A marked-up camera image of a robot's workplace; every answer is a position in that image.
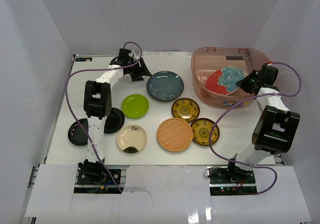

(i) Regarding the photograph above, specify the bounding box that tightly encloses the blue floral ceramic plate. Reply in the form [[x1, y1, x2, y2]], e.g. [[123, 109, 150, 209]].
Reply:
[[146, 71, 185, 103]]

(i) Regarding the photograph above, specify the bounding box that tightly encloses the red and teal plate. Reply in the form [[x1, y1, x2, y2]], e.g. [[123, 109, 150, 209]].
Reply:
[[205, 66, 246, 96]]

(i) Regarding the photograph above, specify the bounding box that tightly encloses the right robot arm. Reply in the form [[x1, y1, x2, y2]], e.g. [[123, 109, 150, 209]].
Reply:
[[225, 62, 300, 184]]

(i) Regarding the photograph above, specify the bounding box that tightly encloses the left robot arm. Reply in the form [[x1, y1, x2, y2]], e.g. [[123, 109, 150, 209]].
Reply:
[[83, 48, 151, 163]]

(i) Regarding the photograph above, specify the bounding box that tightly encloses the pink translucent plastic bin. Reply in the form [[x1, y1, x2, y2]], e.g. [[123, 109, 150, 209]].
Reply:
[[191, 47, 269, 108]]

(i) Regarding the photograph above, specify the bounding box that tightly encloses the green glossy plate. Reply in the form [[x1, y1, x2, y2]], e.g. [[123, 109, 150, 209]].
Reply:
[[121, 93, 150, 119]]

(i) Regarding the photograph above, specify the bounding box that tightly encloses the black label sticker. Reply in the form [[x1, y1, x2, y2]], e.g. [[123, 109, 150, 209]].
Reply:
[[74, 57, 93, 62]]

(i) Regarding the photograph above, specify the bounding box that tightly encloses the black plate right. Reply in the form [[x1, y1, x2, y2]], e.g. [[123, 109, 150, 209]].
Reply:
[[104, 107, 125, 134]]

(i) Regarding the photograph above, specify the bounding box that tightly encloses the black plate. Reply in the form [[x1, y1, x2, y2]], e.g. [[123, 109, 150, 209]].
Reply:
[[104, 107, 125, 134], [67, 121, 88, 147]]

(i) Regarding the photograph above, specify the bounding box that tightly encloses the yellow patterned plate upper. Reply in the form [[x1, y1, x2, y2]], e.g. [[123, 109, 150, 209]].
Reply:
[[171, 98, 200, 123]]

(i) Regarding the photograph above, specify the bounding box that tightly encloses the yellow patterned plate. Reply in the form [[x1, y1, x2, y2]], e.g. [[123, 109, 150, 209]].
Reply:
[[171, 98, 200, 123], [191, 118, 215, 146]]

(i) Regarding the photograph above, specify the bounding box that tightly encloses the cream ceramic plate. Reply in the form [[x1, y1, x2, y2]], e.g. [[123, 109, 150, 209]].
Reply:
[[116, 125, 148, 154]]

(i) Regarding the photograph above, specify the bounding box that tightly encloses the yellow patterned plate lower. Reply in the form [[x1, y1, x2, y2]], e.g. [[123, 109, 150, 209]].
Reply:
[[191, 118, 215, 146]]

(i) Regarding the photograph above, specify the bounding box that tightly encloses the woven bamboo plate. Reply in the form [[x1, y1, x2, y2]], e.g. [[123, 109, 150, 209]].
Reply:
[[156, 118, 193, 153]]

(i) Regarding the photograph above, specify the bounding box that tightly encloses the black plate left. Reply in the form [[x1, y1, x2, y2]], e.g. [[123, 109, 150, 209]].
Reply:
[[67, 121, 88, 147]]

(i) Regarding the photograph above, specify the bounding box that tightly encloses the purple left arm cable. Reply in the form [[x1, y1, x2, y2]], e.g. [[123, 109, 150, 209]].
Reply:
[[64, 41, 143, 193]]

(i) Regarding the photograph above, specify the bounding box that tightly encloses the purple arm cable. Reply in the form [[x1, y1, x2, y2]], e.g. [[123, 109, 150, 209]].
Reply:
[[208, 61, 302, 196], [64, 41, 143, 193]]

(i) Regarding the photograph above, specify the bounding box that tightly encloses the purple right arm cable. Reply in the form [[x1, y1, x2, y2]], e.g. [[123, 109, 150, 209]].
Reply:
[[208, 61, 302, 196]]

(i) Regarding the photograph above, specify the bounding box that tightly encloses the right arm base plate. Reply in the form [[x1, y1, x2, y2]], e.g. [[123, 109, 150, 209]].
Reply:
[[203, 166, 258, 197]]

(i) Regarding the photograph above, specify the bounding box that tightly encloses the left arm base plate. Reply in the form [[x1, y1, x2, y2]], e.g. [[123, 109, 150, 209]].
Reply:
[[73, 168, 124, 194]]

